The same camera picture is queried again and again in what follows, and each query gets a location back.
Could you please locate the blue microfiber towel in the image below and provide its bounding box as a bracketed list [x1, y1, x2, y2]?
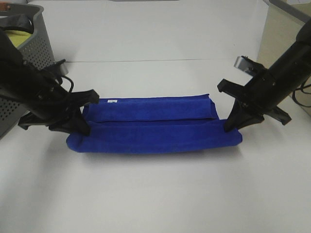
[66, 94, 242, 154]

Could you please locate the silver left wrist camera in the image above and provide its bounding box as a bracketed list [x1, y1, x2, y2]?
[52, 59, 68, 75]

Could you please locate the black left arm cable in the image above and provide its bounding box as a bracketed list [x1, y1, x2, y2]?
[55, 75, 74, 98]

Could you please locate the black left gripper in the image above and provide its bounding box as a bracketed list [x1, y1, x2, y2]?
[18, 64, 100, 135]

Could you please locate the grey perforated plastic basket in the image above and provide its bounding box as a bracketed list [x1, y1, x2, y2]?
[0, 3, 54, 137]

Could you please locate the brown leather basket handle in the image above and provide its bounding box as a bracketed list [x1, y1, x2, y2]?
[0, 2, 11, 12]

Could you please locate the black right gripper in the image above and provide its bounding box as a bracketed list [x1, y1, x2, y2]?
[217, 67, 292, 132]

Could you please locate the yellow-green towel in basket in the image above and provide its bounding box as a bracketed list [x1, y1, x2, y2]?
[5, 30, 32, 48]

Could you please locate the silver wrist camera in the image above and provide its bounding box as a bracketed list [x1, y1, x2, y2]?
[234, 56, 265, 76]
[52, 59, 68, 75]

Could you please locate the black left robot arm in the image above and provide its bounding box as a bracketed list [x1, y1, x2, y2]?
[0, 32, 99, 135]

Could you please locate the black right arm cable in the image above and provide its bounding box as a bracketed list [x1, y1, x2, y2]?
[291, 82, 311, 107]

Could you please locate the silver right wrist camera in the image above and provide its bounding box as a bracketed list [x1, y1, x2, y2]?
[234, 56, 265, 76]

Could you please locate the beige storage box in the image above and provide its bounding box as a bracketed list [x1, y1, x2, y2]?
[257, 0, 311, 67]

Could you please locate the black cloth in basket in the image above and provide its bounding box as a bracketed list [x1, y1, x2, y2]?
[0, 14, 34, 34]

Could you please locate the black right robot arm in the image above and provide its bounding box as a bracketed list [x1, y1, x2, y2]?
[217, 21, 311, 132]

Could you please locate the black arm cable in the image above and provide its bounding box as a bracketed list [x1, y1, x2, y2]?
[55, 75, 74, 98]
[291, 82, 311, 107]

